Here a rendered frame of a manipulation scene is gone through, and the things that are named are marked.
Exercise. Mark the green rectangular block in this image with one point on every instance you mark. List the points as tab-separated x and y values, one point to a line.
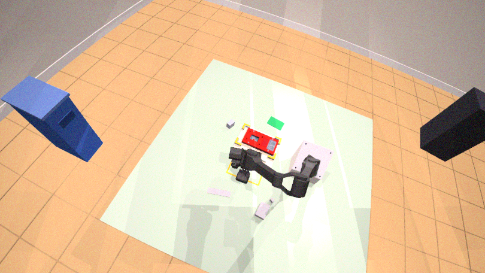
275	123

